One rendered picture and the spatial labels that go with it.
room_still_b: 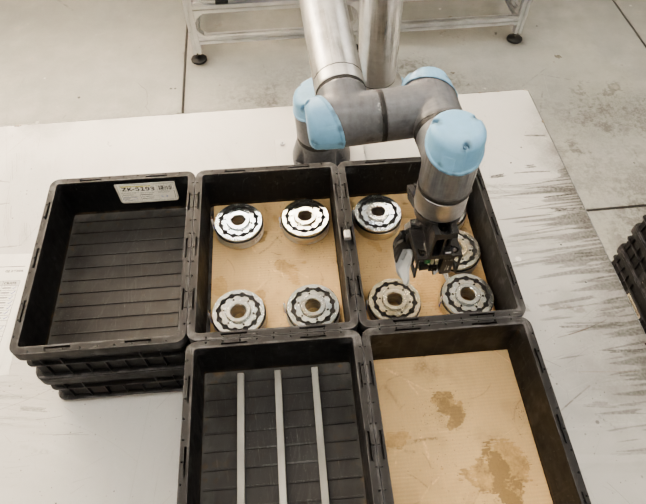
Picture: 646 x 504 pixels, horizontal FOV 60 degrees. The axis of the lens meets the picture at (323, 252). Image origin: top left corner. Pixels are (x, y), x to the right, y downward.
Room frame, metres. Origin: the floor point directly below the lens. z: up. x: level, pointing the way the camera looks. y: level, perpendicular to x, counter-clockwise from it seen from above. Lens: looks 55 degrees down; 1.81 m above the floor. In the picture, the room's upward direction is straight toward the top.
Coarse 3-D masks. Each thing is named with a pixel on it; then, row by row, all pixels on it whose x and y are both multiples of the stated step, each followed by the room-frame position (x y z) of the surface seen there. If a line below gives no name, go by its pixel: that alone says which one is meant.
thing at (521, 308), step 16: (368, 160) 0.86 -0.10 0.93; (384, 160) 0.86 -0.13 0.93; (400, 160) 0.86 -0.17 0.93; (416, 160) 0.86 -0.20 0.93; (480, 176) 0.81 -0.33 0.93; (480, 192) 0.77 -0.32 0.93; (352, 224) 0.68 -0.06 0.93; (496, 224) 0.68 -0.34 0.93; (352, 240) 0.65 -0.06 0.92; (496, 240) 0.64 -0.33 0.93; (352, 256) 0.61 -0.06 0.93; (352, 272) 0.57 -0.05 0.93; (512, 272) 0.57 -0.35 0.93; (512, 288) 0.53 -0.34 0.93; (368, 320) 0.47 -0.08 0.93; (384, 320) 0.47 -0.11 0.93; (400, 320) 0.47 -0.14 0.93; (416, 320) 0.47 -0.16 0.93; (432, 320) 0.47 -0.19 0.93; (448, 320) 0.47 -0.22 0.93; (464, 320) 0.47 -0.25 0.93
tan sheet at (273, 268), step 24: (264, 216) 0.78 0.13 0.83; (216, 240) 0.72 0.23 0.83; (264, 240) 0.72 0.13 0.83; (288, 240) 0.72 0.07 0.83; (216, 264) 0.65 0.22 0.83; (240, 264) 0.65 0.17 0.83; (264, 264) 0.65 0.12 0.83; (288, 264) 0.65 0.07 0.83; (312, 264) 0.65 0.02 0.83; (336, 264) 0.65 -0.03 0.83; (216, 288) 0.60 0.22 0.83; (240, 288) 0.60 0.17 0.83; (264, 288) 0.60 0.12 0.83; (288, 288) 0.60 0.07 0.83; (336, 288) 0.60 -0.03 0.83
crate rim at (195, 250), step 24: (240, 168) 0.83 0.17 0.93; (264, 168) 0.83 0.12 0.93; (288, 168) 0.83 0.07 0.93; (312, 168) 0.83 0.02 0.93; (336, 168) 0.83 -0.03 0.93; (336, 192) 0.78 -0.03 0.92; (192, 240) 0.64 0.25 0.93; (192, 264) 0.59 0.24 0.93; (192, 288) 0.53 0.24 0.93; (192, 312) 0.49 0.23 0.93; (192, 336) 0.44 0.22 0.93; (216, 336) 0.44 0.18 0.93; (240, 336) 0.44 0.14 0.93
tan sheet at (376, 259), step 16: (352, 208) 0.80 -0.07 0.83; (400, 208) 0.80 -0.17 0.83; (400, 224) 0.76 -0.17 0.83; (464, 224) 0.76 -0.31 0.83; (368, 240) 0.72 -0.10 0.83; (384, 240) 0.72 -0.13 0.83; (368, 256) 0.67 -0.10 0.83; (384, 256) 0.67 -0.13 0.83; (368, 272) 0.63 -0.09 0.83; (384, 272) 0.63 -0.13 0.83; (480, 272) 0.63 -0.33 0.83; (368, 288) 0.60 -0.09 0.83; (416, 288) 0.60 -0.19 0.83; (432, 288) 0.60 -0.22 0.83; (432, 304) 0.56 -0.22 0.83
